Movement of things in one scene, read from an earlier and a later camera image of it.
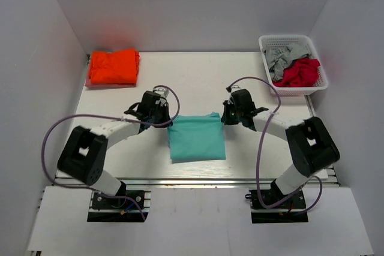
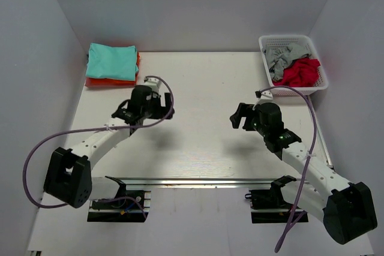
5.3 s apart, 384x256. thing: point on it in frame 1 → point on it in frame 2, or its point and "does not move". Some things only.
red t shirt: x=302 y=72 does not move
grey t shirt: x=278 y=58 does not move
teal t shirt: x=197 y=138 → x=118 y=63
